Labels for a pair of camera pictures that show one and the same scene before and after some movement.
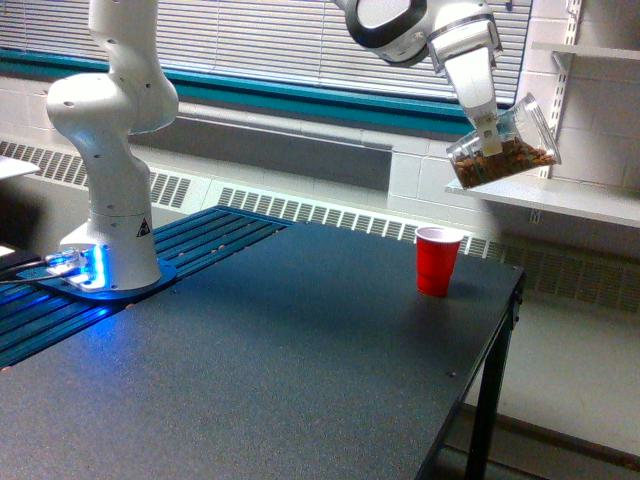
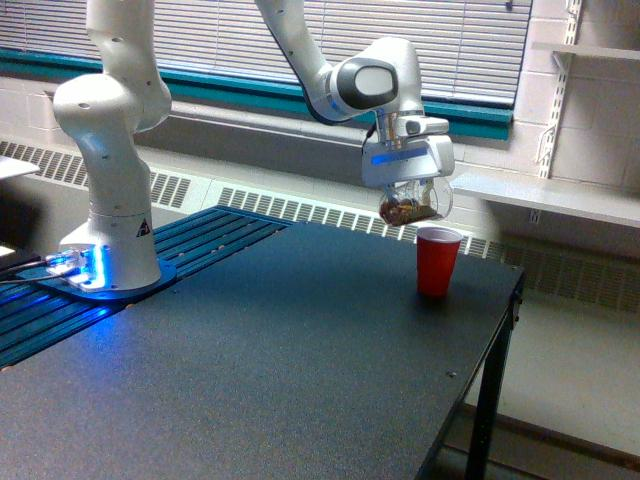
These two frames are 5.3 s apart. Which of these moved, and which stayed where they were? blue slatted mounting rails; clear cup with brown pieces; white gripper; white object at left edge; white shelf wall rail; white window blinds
Moved: white gripper; clear cup with brown pieces
Stayed: blue slatted mounting rails; white shelf wall rail; white object at left edge; white window blinds
